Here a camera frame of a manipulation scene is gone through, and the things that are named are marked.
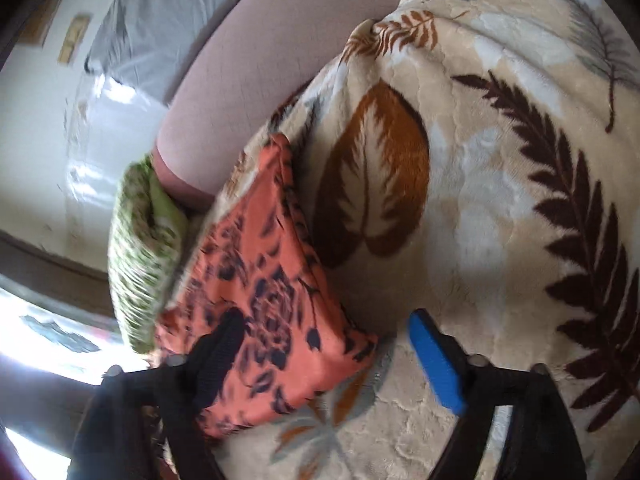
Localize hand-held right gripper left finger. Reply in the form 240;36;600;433
72;307;246;480

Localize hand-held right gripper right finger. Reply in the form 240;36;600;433
407;310;586;480

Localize orange floral garment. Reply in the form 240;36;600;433
152;132;378;441

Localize green checked pillow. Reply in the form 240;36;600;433
107;155;191;356

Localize stained glass window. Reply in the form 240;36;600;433
0;285;126;376

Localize leaf-print blanket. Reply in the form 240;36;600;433
200;0;640;480

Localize brown wooden door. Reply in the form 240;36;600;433
0;232;166;480

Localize pink bolster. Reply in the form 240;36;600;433
155;0;416;211

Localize grey pillow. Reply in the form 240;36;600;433
85;0;281;106

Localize beige light switch panel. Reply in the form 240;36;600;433
57;14;92;65

